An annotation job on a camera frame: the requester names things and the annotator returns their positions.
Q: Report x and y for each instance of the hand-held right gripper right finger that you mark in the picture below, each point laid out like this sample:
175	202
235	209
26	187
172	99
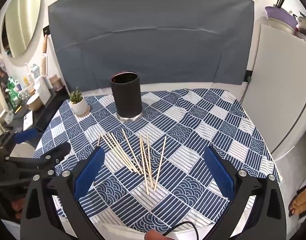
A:
220	175

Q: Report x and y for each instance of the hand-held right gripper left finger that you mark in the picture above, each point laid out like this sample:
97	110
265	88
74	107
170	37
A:
89	172

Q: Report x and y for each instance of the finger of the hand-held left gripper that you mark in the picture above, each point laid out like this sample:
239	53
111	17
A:
52	156
26	134

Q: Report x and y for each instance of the pile of wooden chopsticks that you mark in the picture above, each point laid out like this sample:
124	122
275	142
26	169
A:
126	160

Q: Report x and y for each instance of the black cylindrical utensil holder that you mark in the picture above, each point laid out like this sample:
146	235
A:
126	97

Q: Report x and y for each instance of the black cooking utensils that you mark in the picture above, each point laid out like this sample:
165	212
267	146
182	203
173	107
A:
280	2

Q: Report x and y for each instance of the person's left hand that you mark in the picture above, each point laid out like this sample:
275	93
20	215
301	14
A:
17	207

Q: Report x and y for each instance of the person's right hand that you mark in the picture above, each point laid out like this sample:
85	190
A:
154	236

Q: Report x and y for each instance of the wooden bowl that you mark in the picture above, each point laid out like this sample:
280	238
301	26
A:
34	102

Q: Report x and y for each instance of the green packet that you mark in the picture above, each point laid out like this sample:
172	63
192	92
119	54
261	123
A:
12	90

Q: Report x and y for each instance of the white pump bottle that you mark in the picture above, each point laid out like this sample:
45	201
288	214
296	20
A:
40	87

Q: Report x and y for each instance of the blue patterned tablecloth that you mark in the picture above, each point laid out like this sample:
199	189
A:
193	130

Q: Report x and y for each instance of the potted cactus in white pot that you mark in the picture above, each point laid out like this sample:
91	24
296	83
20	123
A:
79	105

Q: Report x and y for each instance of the beige jar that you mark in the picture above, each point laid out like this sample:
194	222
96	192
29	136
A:
55	82

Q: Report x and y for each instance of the pale spray bottle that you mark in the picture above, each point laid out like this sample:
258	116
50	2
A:
34	70

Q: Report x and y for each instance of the white refrigerator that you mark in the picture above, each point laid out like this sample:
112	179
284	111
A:
280	92

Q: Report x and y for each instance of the grey cloth backdrop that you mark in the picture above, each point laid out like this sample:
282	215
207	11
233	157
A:
148	42

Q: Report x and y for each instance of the silver metal pot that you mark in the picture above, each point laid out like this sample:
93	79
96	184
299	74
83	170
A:
273	24

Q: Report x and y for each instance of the purple pan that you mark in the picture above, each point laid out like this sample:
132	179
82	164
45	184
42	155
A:
280	16

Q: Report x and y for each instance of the steel pot with lid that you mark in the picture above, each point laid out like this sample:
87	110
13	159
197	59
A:
305	23

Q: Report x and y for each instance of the black wall bracket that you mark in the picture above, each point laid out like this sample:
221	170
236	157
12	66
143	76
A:
248	76
46	30

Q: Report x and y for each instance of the oval wall mirror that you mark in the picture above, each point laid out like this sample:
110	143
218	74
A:
22	22

